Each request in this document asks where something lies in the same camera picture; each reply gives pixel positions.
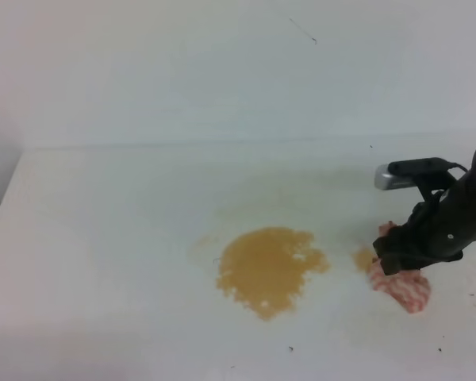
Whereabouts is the small brown coffee stain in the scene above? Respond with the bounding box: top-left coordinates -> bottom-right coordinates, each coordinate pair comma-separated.
353,248 -> 377,273

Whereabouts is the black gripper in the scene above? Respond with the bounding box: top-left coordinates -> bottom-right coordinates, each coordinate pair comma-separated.
373,174 -> 476,276

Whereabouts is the pink white striped rag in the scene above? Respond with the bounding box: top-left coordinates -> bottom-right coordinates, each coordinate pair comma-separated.
365,221 -> 432,314

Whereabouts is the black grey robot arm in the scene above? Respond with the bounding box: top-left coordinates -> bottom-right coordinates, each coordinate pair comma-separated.
373,151 -> 476,275

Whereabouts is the large brown coffee stain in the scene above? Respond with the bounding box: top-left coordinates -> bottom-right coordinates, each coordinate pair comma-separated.
216,227 -> 330,321

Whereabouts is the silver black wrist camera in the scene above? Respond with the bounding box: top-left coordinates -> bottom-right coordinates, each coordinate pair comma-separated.
374,157 -> 466,199

